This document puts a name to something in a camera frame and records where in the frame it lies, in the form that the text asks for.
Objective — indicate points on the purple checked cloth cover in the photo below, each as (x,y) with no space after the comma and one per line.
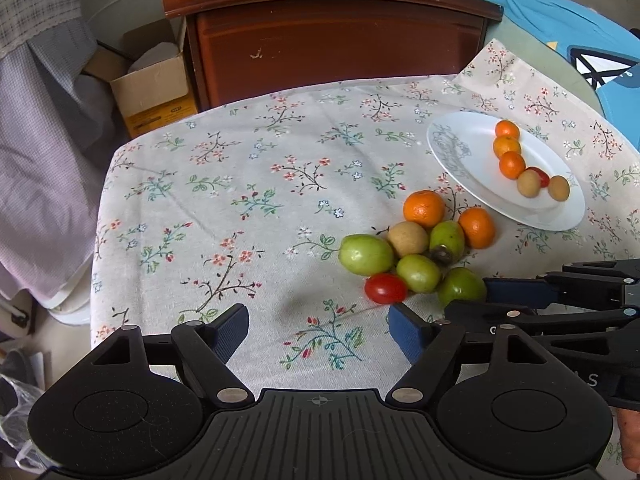
(56,130)

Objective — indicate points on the dark wooden cabinet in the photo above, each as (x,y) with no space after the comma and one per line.
(245,48)

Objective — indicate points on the clear plastic bag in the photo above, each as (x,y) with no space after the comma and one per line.
(17,400)

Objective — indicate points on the floral tablecloth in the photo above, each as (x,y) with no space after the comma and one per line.
(249,202)

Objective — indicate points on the lone orange tangerine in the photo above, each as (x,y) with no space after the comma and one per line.
(506,144)

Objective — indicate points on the open brown cardboard box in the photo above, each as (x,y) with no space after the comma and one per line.
(148,79)

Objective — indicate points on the white ceramic plate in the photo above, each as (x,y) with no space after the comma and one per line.
(462,144)

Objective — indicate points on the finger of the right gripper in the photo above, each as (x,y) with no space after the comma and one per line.
(485,318)
(587,291)

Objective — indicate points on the red cherry tomato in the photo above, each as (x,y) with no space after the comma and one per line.
(385,288)
(543,176)

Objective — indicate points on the brown kiwi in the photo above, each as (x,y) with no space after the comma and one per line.
(529,183)
(559,188)

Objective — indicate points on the blue fabric item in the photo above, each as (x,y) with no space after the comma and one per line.
(602,52)

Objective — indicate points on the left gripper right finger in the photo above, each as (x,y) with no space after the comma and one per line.
(433,351)

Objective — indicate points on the person's right hand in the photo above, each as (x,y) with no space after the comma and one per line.
(628,423)

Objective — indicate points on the tan kiwi in pile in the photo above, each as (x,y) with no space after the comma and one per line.
(408,238)

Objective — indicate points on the small green fruit centre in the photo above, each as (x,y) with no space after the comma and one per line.
(420,273)

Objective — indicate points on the green fruit with stem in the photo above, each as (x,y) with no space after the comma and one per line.
(447,242)

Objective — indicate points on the large green fruit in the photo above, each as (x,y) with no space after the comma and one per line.
(365,254)

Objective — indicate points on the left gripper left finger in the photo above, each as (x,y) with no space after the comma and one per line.
(204,351)

